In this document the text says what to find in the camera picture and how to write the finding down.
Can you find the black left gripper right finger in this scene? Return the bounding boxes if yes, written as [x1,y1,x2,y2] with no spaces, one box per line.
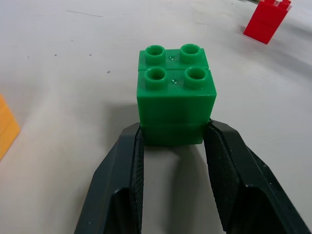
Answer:
[203,118,312,234]

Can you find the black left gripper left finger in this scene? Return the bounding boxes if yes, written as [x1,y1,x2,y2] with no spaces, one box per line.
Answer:
[74,122,145,234]

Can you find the green studded block cube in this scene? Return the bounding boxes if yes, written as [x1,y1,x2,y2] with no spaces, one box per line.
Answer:
[136,44,217,147]

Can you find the yellow studded block cube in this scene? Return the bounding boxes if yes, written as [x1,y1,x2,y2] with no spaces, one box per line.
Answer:
[0,94,21,161]

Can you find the red studded block cube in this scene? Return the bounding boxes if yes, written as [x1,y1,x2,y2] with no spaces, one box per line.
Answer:
[243,0,293,45]

